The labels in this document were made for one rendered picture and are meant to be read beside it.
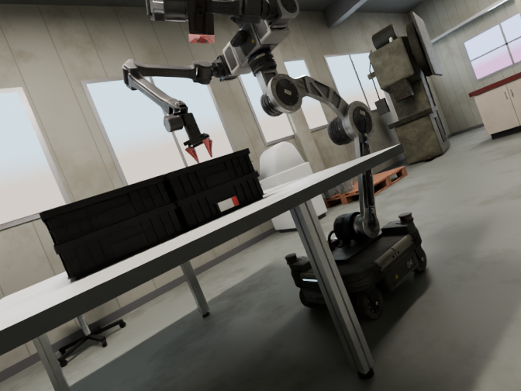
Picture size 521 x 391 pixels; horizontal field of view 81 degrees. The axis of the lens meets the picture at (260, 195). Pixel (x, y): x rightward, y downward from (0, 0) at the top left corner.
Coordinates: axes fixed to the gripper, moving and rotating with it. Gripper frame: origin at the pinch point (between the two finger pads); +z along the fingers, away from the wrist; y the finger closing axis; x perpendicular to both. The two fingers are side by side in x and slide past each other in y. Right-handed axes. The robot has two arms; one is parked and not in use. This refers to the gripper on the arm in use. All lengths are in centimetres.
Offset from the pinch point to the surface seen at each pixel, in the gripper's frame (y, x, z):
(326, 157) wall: 65, 426, 20
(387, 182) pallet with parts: 128, 349, 88
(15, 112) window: -207, 136, -139
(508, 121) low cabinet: 338, 417, 76
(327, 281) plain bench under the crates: 31, -22, 58
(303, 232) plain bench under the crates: 29, -20, 40
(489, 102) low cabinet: 329, 426, 39
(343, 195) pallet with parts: 63, 332, 80
